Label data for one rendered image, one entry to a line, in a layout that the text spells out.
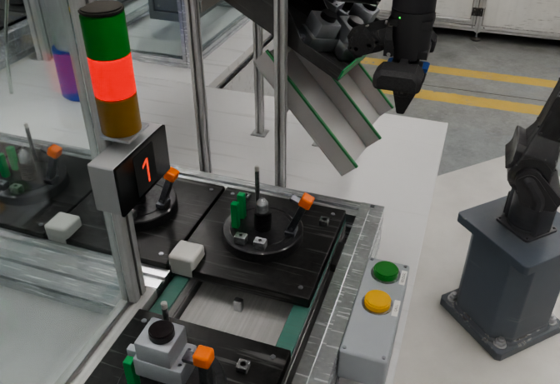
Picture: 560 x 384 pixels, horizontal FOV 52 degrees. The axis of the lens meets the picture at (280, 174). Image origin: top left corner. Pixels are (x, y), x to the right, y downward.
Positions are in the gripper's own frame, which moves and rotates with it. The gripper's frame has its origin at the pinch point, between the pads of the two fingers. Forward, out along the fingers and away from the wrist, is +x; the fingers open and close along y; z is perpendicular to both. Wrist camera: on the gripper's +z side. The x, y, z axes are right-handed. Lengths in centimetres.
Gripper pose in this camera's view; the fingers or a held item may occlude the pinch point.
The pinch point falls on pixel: (402, 91)
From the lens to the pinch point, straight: 85.9
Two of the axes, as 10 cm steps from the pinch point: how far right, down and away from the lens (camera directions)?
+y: -3.3, 5.2, -7.9
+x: 0.0, 8.4, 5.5
